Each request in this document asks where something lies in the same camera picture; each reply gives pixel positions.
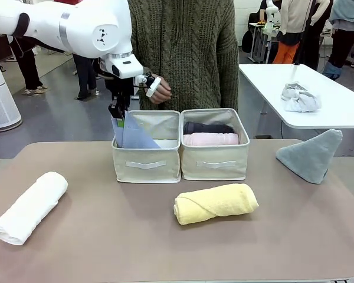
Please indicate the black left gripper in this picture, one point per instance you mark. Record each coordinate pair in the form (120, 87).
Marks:
(122, 90)

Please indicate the blue triangle towel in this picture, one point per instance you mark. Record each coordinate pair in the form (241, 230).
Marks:
(135, 135)

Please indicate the dark grey towel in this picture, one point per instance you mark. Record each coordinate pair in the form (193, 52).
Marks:
(208, 127)

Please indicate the pink towel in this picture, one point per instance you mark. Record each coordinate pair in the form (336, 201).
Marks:
(209, 139)

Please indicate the white towel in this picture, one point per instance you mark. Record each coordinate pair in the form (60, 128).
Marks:
(29, 206)

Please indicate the yellow towel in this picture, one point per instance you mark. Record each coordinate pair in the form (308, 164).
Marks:
(215, 203)

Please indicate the grey-green triangle towel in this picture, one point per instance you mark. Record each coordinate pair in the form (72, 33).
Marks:
(309, 156)

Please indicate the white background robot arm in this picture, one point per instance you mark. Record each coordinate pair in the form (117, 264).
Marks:
(271, 11)

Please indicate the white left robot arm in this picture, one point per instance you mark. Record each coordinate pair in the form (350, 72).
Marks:
(76, 29)

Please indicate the person's right hand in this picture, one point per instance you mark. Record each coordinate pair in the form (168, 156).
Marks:
(160, 91)

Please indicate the person in red top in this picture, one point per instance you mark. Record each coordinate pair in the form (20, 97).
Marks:
(84, 76)

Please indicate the cream fabric storage bin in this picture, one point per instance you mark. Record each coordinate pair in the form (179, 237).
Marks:
(215, 165)
(147, 165)

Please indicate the person in olive sweater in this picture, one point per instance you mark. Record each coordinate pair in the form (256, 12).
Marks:
(188, 53)

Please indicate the person in black blue outfit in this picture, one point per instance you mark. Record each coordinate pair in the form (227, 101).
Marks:
(29, 70)

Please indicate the white cylindrical air purifier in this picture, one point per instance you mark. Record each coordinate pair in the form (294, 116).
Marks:
(0, 97)

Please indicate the crumpled light grey cloth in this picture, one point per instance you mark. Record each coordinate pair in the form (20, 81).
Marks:
(301, 98)

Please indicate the person in orange trousers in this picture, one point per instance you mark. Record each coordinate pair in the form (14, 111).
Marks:
(295, 32)

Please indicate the white side table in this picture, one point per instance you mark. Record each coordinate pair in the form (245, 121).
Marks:
(312, 94)

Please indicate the black tripod pole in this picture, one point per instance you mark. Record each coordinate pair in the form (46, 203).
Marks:
(302, 35)

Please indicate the person in black trousers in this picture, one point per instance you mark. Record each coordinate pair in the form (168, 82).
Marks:
(346, 44)

